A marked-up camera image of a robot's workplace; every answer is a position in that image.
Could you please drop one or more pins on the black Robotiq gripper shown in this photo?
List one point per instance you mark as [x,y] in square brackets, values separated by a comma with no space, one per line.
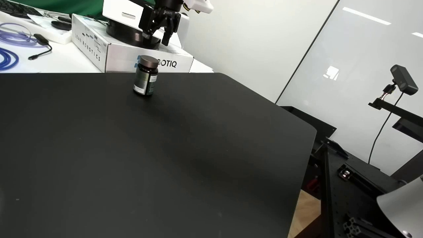
[168,5]

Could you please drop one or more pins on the small dark glass bottle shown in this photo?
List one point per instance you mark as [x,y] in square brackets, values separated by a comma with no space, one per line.
[145,75]

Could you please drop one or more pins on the black device on box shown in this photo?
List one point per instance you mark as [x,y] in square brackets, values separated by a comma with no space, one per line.
[129,35]

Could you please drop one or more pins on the white Robotiq cardboard box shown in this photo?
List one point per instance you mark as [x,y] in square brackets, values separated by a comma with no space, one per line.
[109,53]

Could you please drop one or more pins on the green backdrop cloth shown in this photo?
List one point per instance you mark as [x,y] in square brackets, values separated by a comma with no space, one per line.
[66,6]

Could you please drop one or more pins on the small black oval object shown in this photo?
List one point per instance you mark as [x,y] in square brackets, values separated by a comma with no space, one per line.
[61,23]

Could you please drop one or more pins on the small black device with light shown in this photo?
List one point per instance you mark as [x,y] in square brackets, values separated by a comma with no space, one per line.
[345,173]

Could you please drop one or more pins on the grey curved cover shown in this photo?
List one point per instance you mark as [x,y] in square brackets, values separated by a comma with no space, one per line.
[403,209]

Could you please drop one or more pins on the black metal frame base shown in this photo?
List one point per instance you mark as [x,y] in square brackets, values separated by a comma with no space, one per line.
[343,185]

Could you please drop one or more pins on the black camera on mount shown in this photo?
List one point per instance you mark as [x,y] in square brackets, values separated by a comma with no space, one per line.
[403,79]

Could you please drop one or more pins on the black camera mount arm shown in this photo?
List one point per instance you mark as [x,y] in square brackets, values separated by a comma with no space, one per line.
[398,115]

